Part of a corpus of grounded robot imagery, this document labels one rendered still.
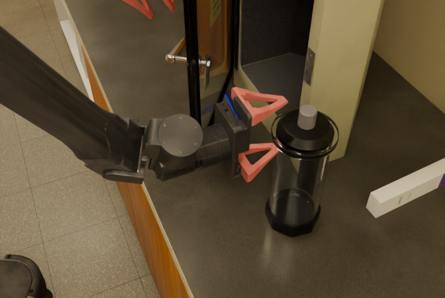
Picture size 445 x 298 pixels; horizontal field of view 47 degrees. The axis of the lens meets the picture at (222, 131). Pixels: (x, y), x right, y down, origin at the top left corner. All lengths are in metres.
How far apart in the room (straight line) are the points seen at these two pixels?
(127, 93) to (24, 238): 1.12
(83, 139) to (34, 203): 1.72
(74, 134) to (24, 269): 1.27
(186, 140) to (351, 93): 0.43
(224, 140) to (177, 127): 0.10
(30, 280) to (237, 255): 1.01
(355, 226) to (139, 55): 0.72
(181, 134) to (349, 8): 0.36
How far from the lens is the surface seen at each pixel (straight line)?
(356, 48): 0.92
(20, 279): 1.84
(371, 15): 0.90
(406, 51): 1.39
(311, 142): 0.80
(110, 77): 1.32
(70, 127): 0.60
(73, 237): 2.18
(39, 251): 2.18
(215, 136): 0.72
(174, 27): 1.48
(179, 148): 0.64
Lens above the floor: 1.74
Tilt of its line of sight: 44 degrees down
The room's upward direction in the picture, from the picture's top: straight up
